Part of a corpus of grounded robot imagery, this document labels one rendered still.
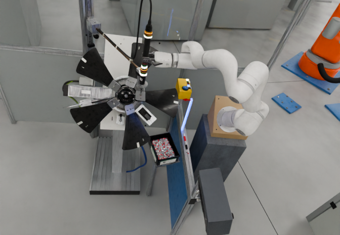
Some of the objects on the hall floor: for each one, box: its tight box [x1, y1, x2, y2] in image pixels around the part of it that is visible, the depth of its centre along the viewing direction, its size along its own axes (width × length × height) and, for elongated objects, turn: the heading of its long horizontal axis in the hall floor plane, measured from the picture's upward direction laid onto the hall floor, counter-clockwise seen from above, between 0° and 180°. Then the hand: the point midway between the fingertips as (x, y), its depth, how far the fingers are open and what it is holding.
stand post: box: [112, 130, 124, 173], centre depth 219 cm, size 4×9×91 cm, turn 85°
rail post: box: [169, 199, 194, 235], centre depth 188 cm, size 4×4×78 cm
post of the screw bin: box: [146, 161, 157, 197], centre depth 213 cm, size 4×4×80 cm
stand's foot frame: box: [90, 137, 140, 195], centre depth 254 cm, size 62×46×8 cm
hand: (145, 57), depth 143 cm, fingers closed on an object, 4 cm apart
